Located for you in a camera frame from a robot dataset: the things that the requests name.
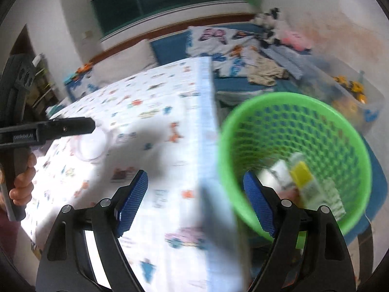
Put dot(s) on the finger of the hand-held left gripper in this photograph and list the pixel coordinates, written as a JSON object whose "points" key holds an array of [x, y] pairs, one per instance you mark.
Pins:
{"points": [[70, 127]]}

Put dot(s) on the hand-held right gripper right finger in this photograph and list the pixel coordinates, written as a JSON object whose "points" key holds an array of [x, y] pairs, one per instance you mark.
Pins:
{"points": [[259, 206]]}

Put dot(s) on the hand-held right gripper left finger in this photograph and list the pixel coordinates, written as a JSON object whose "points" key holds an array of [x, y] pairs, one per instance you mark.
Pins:
{"points": [[132, 206]]}

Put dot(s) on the white packet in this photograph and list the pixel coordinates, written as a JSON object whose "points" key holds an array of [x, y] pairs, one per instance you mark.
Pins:
{"points": [[278, 175]]}

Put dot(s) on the yellow-labelled white bottle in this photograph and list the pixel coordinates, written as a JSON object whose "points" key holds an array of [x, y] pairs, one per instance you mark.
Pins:
{"points": [[305, 182]]}

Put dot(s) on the white ribbed paper wrapper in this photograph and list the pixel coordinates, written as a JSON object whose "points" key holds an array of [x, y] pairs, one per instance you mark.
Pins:
{"points": [[332, 197]]}

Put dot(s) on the green plastic mesh basket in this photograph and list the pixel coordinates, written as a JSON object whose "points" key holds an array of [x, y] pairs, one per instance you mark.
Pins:
{"points": [[273, 121]]}

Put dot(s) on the person's left hand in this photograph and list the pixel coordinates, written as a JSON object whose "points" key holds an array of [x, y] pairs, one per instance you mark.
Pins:
{"points": [[24, 185]]}

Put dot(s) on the dark shelf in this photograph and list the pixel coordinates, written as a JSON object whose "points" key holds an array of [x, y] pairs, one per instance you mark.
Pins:
{"points": [[42, 82]]}

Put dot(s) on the white blue printed pillow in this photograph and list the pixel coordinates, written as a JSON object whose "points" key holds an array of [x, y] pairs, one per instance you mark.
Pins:
{"points": [[80, 89]]}

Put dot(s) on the orange toy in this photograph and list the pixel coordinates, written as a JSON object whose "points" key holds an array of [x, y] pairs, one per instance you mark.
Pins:
{"points": [[84, 67]]}

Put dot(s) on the printed white tablecloth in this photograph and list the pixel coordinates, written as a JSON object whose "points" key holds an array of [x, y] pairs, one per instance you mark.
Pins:
{"points": [[136, 103]]}

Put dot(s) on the beige pillow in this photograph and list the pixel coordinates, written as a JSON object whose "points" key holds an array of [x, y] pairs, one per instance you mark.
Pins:
{"points": [[127, 60]]}

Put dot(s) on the blue bed sheet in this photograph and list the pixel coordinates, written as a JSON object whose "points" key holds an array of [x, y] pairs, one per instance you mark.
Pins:
{"points": [[170, 48]]}

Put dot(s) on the beige crumpled clothing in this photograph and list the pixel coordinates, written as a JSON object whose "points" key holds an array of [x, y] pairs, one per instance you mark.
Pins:
{"points": [[266, 71]]}

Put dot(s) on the clear plastic storage box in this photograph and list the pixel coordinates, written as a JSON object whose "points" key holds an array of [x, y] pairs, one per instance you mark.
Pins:
{"points": [[328, 76]]}

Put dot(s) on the grey striped cloth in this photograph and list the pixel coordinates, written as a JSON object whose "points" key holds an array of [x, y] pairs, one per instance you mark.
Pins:
{"points": [[285, 60]]}

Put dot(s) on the yellow toy truck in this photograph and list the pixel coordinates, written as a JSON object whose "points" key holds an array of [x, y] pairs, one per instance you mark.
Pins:
{"points": [[349, 88]]}

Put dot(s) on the butterfly print pillow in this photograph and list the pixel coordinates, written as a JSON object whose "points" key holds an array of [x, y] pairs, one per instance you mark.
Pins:
{"points": [[212, 42]]}

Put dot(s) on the pink plush toy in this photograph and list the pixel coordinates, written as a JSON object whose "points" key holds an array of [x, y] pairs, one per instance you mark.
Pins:
{"points": [[296, 41]]}

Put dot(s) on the dark window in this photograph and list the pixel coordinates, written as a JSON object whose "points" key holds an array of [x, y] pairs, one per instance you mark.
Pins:
{"points": [[182, 0]]}

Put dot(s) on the black and white plush toy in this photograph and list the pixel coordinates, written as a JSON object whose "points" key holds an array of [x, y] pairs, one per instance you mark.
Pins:
{"points": [[270, 24]]}

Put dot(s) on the brown wooden rail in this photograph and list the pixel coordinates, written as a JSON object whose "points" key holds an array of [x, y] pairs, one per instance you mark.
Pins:
{"points": [[170, 30]]}

